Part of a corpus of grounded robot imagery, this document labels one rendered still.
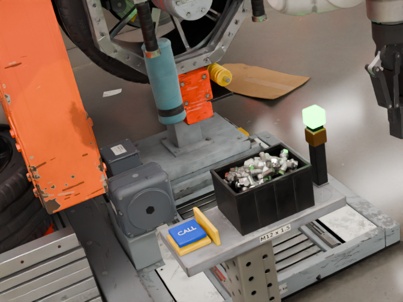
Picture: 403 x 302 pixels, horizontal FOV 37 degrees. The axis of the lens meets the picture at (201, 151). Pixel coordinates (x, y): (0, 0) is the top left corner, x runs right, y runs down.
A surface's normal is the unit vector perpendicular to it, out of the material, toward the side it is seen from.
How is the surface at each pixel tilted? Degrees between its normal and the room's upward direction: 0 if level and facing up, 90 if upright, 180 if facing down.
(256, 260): 90
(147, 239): 90
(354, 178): 0
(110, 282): 0
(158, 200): 90
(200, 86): 90
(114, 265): 0
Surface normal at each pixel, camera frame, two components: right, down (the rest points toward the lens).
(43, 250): 0.42, 0.39
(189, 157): -0.18, -0.85
